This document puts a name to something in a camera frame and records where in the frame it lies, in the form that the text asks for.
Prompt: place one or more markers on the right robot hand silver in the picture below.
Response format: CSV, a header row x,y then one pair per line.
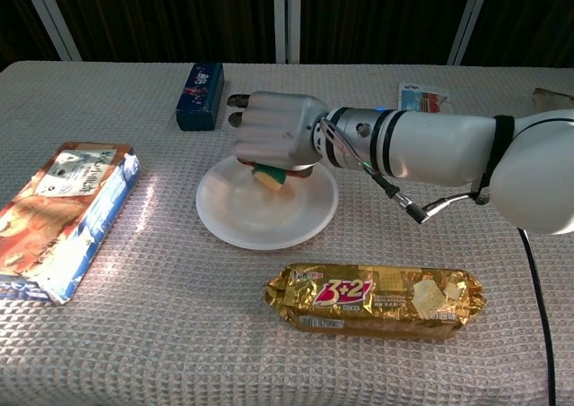
x,y
278,126

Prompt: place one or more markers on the dark brown curtain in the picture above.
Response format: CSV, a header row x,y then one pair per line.
x,y
170,16

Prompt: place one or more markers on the dark blue long box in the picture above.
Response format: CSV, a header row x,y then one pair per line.
x,y
201,97

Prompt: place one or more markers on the orange blue snack box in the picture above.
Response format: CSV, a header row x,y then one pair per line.
x,y
58,213

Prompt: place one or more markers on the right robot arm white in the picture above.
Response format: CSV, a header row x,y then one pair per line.
x,y
439,146

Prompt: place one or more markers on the white slanted frame post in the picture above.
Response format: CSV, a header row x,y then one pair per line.
x,y
51,18
468,18

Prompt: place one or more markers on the beige waffle tablecloth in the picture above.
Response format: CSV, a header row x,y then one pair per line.
x,y
179,343

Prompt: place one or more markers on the green and yellow sponge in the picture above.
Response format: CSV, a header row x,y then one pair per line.
x,y
271,179

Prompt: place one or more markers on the gold biscuit packet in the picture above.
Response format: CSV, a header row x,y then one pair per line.
x,y
381,300

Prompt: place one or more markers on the white upright frame post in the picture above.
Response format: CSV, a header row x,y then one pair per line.
x,y
279,16
293,16

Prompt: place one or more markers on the white round plate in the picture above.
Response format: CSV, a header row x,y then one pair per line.
x,y
251,222

